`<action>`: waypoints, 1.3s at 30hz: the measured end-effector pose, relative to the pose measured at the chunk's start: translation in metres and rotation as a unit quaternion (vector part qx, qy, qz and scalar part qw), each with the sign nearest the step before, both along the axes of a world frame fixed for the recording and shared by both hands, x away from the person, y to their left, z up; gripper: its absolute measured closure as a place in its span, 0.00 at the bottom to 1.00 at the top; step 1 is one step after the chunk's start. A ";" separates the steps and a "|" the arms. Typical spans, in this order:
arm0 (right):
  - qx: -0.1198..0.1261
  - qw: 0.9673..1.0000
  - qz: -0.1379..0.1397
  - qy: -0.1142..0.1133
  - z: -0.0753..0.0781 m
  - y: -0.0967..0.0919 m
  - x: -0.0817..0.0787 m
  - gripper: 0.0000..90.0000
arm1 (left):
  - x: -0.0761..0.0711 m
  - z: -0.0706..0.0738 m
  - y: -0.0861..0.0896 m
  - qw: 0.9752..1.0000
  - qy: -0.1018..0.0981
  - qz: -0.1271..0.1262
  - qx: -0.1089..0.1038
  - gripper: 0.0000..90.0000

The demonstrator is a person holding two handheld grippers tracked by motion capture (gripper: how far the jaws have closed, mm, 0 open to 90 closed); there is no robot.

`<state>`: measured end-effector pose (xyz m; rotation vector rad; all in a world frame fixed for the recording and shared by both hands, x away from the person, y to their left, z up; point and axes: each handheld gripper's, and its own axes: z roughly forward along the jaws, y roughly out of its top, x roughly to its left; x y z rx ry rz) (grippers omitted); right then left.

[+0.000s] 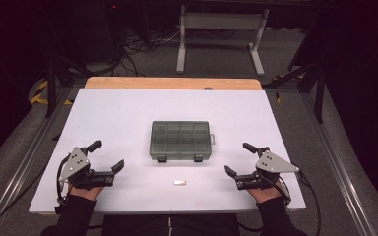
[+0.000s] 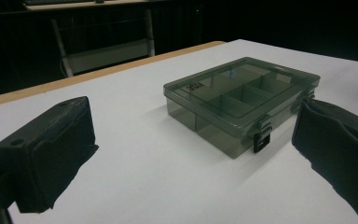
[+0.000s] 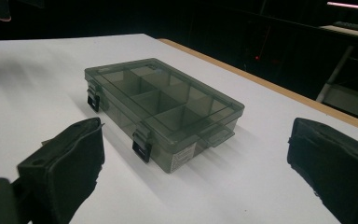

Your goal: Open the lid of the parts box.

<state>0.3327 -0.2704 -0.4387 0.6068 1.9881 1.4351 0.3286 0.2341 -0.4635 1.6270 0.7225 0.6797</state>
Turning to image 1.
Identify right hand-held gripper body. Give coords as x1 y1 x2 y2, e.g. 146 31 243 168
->
235 148 300 192

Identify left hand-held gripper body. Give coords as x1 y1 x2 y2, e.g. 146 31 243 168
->
58 147 116 191

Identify grey transparent compartment box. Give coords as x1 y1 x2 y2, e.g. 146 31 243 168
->
149 120 217 164

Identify person's left hand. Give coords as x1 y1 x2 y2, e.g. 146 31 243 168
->
67 184 105 202

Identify person's right hand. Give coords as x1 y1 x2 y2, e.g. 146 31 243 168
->
245 185 285 205

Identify yellow black floor tape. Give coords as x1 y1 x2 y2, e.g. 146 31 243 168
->
29 79 75 106

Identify black metal stand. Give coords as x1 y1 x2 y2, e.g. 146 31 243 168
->
261 60 327 125
42 53 95 120

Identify white metal stand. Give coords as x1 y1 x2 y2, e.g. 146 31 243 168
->
175 4 271 78

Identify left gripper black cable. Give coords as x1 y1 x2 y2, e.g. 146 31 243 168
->
54 152 73 215

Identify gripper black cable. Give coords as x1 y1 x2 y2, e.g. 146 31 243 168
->
235 162 323 236
54 152 73 215

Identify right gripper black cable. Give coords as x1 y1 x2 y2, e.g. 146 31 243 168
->
235 162 323 236

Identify aluminium rail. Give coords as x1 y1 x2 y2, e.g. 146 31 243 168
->
0 86 82 236
298 91 378 236

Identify black floor cables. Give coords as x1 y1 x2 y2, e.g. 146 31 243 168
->
111 28 182 78

